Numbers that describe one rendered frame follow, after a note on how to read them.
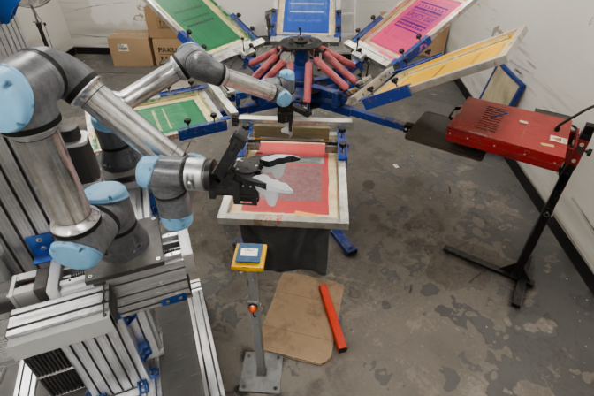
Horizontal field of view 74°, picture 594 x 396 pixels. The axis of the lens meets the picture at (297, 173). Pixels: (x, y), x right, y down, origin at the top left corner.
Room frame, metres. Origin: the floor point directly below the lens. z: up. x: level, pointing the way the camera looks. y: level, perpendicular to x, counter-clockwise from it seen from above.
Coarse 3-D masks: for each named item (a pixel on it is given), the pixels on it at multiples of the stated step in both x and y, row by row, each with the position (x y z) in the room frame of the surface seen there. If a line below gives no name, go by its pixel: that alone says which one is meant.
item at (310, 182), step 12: (300, 144) 1.94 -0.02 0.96; (312, 144) 1.94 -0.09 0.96; (324, 144) 1.94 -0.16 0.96; (324, 156) 1.81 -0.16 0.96; (300, 168) 1.70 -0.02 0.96; (312, 168) 1.70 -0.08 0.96; (324, 168) 1.70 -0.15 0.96; (300, 180) 1.59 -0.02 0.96; (312, 180) 1.59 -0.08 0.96; (324, 180) 1.59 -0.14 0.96; (300, 192) 1.50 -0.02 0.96; (312, 192) 1.50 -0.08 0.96; (324, 192) 1.50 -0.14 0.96; (288, 204) 1.41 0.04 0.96; (300, 204) 1.41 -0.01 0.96; (312, 204) 1.41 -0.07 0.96; (324, 204) 1.41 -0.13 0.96
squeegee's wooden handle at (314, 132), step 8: (256, 128) 1.84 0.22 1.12; (264, 128) 1.83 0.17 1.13; (272, 128) 1.83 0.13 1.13; (280, 128) 1.83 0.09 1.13; (296, 128) 1.82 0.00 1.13; (304, 128) 1.82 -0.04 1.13; (312, 128) 1.82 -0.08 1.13; (320, 128) 1.81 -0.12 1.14; (328, 128) 1.81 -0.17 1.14; (256, 136) 1.84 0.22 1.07; (272, 136) 1.83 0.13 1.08; (280, 136) 1.83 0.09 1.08; (288, 136) 1.82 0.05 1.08; (296, 136) 1.82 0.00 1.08; (304, 136) 1.82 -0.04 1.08; (312, 136) 1.82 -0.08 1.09; (320, 136) 1.81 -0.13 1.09; (328, 136) 1.81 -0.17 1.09
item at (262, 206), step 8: (264, 144) 1.94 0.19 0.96; (272, 144) 1.94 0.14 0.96; (280, 144) 1.94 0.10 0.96; (288, 144) 1.94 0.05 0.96; (256, 152) 1.86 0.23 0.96; (264, 152) 1.86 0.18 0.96; (272, 152) 1.86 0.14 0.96; (280, 152) 1.86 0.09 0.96; (288, 152) 1.86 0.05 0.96; (288, 168) 1.70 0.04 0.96; (272, 176) 1.63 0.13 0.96; (288, 176) 1.63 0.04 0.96; (264, 200) 1.44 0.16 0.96; (280, 200) 1.44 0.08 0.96; (248, 208) 1.38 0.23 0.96; (256, 208) 1.38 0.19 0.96; (264, 208) 1.38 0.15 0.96; (272, 208) 1.38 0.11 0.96; (280, 208) 1.38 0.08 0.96
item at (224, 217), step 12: (252, 132) 2.03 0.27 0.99; (336, 132) 2.03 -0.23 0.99; (228, 204) 1.37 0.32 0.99; (228, 216) 1.29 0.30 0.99; (240, 216) 1.29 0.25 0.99; (252, 216) 1.29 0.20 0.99; (264, 216) 1.29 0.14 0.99; (276, 216) 1.29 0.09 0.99; (288, 216) 1.29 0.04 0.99; (300, 216) 1.29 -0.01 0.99; (324, 228) 1.25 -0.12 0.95; (336, 228) 1.24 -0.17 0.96
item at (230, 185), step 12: (204, 168) 0.68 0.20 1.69; (240, 168) 0.68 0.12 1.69; (252, 168) 0.68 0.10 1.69; (204, 180) 0.66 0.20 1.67; (216, 180) 0.70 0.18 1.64; (228, 180) 0.68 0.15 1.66; (240, 180) 0.66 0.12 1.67; (216, 192) 0.67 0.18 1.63; (228, 192) 0.67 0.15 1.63; (240, 192) 0.66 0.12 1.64; (252, 192) 0.66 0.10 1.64; (240, 204) 0.65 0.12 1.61; (252, 204) 0.65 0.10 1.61
